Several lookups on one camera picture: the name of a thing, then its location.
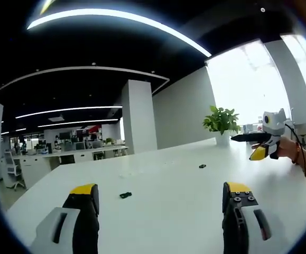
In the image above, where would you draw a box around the white office chair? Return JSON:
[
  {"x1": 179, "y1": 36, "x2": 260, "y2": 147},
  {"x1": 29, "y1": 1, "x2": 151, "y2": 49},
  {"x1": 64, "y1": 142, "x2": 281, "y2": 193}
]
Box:
[{"x1": 3, "y1": 150, "x2": 26, "y2": 191}]

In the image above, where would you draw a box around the green potted plant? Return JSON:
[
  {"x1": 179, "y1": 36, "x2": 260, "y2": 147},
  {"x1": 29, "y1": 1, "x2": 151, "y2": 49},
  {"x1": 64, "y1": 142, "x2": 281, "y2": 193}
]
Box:
[{"x1": 202, "y1": 105, "x2": 241, "y2": 147}]

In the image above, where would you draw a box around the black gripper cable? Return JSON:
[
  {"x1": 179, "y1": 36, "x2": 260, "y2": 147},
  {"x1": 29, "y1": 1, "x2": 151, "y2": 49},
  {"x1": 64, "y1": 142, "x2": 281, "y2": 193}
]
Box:
[{"x1": 284, "y1": 123, "x2": 306, "y2": 177}]

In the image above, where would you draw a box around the person's right hand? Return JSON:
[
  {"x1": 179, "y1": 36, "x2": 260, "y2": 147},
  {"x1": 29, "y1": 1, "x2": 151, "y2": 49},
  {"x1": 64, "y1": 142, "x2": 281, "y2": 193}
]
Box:
[{"x1": 251, "y1": 138, "x2": 299, "y2": 165}]

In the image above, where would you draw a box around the white office desk row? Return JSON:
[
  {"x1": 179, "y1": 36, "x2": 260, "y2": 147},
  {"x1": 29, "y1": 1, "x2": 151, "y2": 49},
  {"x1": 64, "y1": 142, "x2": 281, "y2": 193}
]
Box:
[{"x1": 10, "y1": 145, "x2": 129, "y2": 188}]

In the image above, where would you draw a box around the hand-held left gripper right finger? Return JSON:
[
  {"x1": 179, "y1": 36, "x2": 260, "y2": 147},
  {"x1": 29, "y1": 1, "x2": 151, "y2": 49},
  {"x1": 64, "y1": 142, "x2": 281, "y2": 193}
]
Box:
[{"x1": 221, "y1": 182, "x2": 277, "y2": 254}]

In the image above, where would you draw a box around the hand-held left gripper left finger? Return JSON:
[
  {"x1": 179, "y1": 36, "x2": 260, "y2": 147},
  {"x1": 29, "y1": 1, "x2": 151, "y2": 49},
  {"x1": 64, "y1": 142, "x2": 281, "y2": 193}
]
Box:
[{"x1": 30, "y1": 183, "x2": 100, "y2": 254}]

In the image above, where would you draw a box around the red wrist bracelet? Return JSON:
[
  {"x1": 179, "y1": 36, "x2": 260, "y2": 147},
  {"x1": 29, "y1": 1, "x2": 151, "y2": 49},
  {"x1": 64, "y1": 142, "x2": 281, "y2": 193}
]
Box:
[{"x1": 291, "y1": 142, "x2": 301, "y2": 165}]

